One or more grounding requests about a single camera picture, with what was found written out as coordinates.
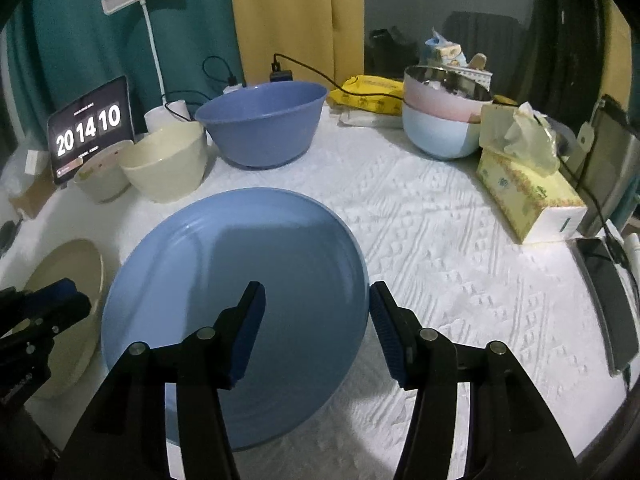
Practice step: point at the teal curtain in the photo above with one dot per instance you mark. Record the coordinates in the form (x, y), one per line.
(75, 50)

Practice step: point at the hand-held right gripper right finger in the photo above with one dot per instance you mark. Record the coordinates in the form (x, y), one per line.
(387, 330)

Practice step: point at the yellow patterned tissue box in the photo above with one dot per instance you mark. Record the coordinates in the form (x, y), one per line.
(510, 185)

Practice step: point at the white packet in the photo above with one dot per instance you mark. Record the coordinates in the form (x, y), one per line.
(370, 119)

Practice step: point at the white textured tablecloth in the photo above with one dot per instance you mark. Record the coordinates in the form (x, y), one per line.
(425, 260)

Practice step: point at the pile of snack packets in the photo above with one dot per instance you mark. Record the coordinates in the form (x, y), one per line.
(450, 50)

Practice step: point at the small white box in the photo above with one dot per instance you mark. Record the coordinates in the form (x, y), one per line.
(39, 162)

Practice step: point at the white strawberry-print bowl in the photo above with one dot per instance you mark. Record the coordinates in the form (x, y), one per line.
(100, 180)

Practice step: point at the yellow curtain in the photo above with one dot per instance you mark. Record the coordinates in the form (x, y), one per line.
(295, 20)

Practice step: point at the yellow packet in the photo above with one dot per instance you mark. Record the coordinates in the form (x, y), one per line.
(370, 95)

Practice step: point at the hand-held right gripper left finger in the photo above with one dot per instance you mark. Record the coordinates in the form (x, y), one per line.
(250, 330)

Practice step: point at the dark leaning tablet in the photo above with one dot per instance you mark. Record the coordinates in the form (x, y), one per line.
(612, 160)

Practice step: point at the cream bowl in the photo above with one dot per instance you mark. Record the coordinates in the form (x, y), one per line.
(165, 175)

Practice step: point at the blue plate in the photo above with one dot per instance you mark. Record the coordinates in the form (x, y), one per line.
(225, 260)

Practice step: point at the black smartphone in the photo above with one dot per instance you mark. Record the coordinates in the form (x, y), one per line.
(605, 300)

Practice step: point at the white charger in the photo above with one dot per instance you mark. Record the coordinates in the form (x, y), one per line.
(234, 86)

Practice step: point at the tablet showing flip clock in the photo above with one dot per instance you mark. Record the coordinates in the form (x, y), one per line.
(90, 125)

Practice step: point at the light blue bowl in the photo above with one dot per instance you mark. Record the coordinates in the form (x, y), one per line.
(435, 135)

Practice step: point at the brown cardboard box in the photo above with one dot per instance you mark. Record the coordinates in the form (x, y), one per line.
(30, 200)

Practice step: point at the black charger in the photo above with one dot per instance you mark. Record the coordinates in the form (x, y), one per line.
(281, 75)

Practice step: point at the pink steel-lined bowl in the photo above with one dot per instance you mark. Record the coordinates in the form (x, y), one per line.
(430, 102)

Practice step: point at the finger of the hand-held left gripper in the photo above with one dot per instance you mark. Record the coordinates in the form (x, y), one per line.
(65, 310)
(56, 290)

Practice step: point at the large blue bowl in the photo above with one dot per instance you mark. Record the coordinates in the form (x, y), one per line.
(260, 130)

